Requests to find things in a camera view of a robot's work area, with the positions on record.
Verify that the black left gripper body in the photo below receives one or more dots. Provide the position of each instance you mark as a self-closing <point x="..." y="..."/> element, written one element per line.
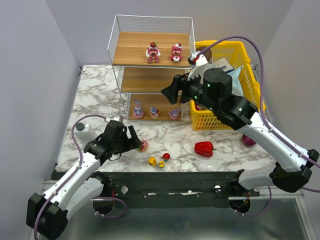
<point x="125" y="137"/>

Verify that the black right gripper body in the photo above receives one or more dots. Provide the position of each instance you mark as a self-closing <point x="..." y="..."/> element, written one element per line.
<point x="183" y="89"/>

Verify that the pink strawberry cake toy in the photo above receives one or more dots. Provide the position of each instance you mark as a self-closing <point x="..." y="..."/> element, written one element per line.
<point x="143" y="147"/>

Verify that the pink bear cake toy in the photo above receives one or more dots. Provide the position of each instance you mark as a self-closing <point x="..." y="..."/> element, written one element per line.
<point x="176" y="53"/>

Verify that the purple bunny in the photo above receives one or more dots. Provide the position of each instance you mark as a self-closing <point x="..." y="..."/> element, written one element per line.
<point x="138" y="112"/>

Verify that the purple bunny figure toy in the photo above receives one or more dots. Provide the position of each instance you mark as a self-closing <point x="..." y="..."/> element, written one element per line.
<point x="174" y="114"/>

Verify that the red strawberry toy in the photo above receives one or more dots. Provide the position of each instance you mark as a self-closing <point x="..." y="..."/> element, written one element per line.
<point x="166" y="157"/>

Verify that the purple bunny donut toy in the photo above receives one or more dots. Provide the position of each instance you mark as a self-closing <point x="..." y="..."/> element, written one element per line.
<point x="154" y="112"/>

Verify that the pink bear strawberry toy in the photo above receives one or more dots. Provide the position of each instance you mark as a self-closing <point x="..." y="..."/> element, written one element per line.
<point x="152" y="53"/>

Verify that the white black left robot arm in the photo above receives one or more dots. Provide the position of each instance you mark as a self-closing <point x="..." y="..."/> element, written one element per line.
<point x="48" y="213"/>

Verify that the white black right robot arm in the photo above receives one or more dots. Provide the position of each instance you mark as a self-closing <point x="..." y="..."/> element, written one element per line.
<point x="293" y="163"/>

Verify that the yellow duck toy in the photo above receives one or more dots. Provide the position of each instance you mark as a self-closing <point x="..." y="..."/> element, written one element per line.
<point x="152" y="161"/>

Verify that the light blue snack bag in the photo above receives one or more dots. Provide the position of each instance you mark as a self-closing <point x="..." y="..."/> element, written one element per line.
<point x="236" y="85"/>

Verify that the white blue box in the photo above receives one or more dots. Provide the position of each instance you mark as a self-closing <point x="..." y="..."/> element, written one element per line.
<point x="223" y="64"/>

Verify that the yellow plastic basket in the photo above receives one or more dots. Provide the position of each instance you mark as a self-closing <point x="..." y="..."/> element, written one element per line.
<point x="237" y="110"/>

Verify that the white bottle grey cap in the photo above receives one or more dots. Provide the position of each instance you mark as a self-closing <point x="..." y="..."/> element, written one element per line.
<point x="84" y="133"/>

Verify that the brown chocolate donut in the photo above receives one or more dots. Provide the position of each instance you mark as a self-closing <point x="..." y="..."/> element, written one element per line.
<point x="207" y="53"/>

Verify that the red bell pepper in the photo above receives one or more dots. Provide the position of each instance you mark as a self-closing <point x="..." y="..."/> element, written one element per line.
<point x="204" y="148"/>

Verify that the purple onion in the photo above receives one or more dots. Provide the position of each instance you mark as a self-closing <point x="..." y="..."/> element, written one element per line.
<point x="247" y="141"/>

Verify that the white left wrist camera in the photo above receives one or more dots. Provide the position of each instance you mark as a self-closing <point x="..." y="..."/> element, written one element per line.
<point x="118" y="118"/>

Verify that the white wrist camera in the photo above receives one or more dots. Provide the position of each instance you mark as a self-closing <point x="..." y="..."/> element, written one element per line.
<point x="118" y="118"/>
<point x="198" y="62"/>

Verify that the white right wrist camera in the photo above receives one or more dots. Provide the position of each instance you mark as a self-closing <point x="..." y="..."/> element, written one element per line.
<point x="198" y="62"/>

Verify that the white wire wooden shelf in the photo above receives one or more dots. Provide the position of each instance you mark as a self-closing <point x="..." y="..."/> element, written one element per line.
<point x="137" y="79"/>

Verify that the aluminium frame rail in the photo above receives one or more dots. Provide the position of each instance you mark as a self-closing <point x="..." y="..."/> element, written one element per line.
<point x="104" y="204"/>

